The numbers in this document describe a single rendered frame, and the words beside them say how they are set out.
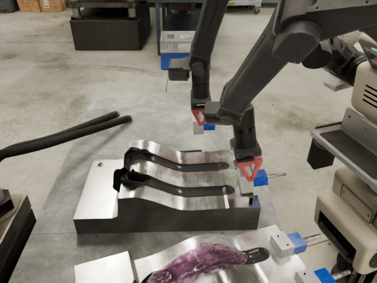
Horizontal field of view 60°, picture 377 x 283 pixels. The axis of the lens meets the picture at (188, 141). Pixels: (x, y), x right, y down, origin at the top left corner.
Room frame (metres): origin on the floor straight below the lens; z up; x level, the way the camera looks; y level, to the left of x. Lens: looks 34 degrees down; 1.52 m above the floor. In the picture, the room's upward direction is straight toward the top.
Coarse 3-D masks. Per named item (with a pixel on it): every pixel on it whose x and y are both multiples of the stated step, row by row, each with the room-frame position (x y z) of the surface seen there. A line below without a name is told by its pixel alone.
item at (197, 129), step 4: (192, 116) 0.98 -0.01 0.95; (200, 116) 0.98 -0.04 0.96; (192, 120) 0.98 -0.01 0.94; (200, 120) 0.95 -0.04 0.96; (196, 124) 0.95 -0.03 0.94; (204, 124) 0.95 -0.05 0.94; (208, 124) 0.95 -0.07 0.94; (196, 128) 0.95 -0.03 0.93; (200, 128) 0.95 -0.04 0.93; (204, 128) 0.95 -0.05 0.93; (208, 128) 0.95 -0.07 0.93; (212, 128) 0.95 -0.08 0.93; (196, 132) 0.95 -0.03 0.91; (200, 132) 0.95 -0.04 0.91
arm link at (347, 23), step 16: (288, 0) 0.42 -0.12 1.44; (304, 0) 0.40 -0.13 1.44; (320, 0) 0.38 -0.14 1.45; (336, 0) 0.37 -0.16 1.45; (352, 0) 0.36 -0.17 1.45; (368, 0) 0.35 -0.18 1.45; (288, 16) 0.39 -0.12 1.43; (304, 16) 0.38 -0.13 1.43; (320, 16) 0.38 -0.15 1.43; (336, 16) 0.37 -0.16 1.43; (352, 16) 0.36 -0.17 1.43; (368, 16) 0.36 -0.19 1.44; (336, 32) 0.38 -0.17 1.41; (368, 32) 0.38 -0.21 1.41
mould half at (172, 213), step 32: (96, 160) 0.86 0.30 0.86; (192, 160) 0.83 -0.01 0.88; (224, 160) 0.82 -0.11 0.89; (96, 192) 0.70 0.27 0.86; (128, 192) 0.63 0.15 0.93; (160, 192) 0.65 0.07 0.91; (96, 224) 0.60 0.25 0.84; (128, 224) 0.61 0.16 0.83; (160, 224) 0.61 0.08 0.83; (192, 224) 0.61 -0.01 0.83; (224, 224) 0.61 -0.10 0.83; (256, 224) 0.62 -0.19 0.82
